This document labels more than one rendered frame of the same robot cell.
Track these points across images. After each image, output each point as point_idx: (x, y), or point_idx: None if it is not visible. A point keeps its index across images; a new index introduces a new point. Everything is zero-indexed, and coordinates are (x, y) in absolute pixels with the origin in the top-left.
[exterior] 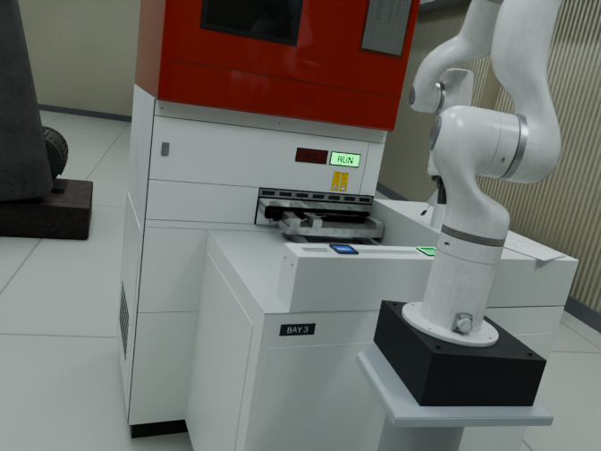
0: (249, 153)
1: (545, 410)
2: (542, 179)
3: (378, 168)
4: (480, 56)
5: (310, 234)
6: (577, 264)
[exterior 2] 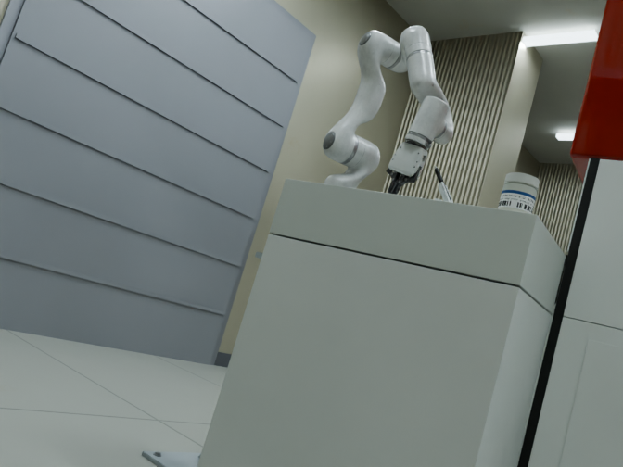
0: None
1: (260, 252)
2: (324, 153)
3: (577, 211)
4: (413, 94)
5: None
6: (285, 183)
